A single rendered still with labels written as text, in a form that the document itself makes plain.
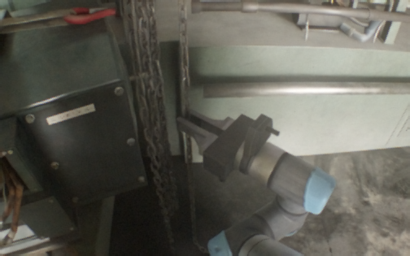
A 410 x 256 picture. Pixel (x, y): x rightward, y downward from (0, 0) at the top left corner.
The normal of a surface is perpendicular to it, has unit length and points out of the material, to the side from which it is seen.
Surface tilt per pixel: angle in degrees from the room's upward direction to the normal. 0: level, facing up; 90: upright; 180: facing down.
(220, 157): 0
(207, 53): 90
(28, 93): 45
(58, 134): 90
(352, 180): 0
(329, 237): 0
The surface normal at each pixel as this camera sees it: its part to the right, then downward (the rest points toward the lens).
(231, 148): 0.00, -0.71
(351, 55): 0.07, 0.70
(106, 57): 0.29, -0.04
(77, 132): 0.40, 0.65
